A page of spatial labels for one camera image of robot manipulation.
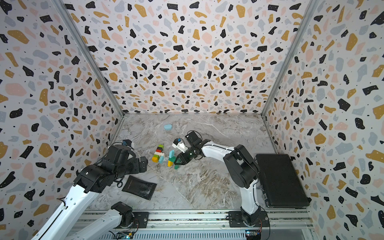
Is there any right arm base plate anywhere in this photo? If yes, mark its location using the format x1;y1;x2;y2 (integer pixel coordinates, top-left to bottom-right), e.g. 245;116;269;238
226;211;270;228

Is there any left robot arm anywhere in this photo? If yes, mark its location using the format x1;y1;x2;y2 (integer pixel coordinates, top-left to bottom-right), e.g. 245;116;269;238
33;145;148;240

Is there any light blue round puck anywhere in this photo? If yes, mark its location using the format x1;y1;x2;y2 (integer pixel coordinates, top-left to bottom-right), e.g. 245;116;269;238
164;124;173;131

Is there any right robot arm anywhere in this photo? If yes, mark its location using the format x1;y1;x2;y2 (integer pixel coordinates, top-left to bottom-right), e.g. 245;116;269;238
172;131;262;227

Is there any black hard case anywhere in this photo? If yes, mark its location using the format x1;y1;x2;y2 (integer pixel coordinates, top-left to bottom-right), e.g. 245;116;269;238
255;154;310;209

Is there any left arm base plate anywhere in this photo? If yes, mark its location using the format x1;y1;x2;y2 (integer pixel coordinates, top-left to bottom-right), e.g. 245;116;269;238
117;212;150;230

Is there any dark green long lego brick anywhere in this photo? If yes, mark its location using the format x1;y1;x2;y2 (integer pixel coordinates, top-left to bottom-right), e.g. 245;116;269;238
169;157;178;163

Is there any green circuit board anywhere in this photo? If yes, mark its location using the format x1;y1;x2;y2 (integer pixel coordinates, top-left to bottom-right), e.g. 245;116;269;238
119;232;134;240

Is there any aluminium frame rail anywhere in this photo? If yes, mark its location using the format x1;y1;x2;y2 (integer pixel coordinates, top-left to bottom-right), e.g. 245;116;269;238
70;210;318;240

